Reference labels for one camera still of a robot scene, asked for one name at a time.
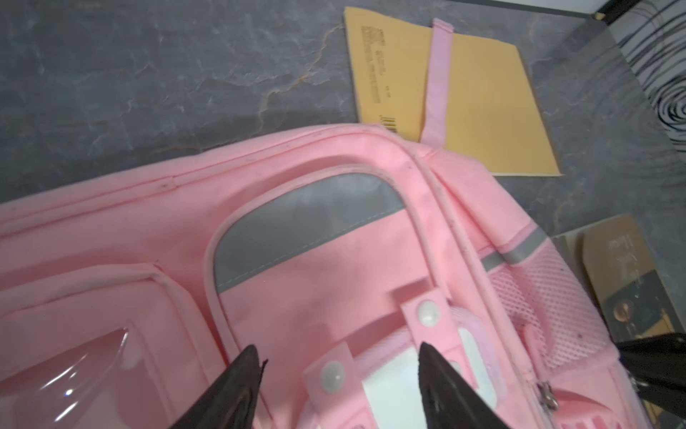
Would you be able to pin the pink student backpack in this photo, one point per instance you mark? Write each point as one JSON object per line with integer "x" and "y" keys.
{"x": 336, "y": 250}

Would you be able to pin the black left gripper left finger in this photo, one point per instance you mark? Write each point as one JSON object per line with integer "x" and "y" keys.
{"x": 231, "y": 400}

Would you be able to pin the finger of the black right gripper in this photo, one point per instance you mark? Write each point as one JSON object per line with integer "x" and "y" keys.
{"x": 657, "y": 365}

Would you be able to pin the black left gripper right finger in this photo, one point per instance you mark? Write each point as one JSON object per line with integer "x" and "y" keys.
{"x": 448, "y": 400}

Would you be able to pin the brown and black book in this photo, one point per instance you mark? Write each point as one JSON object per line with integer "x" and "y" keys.
{"x": 614, "y": 264}

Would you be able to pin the yellow padded envelope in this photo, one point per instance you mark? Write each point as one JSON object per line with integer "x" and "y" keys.
{"x": 432, "y": 85}

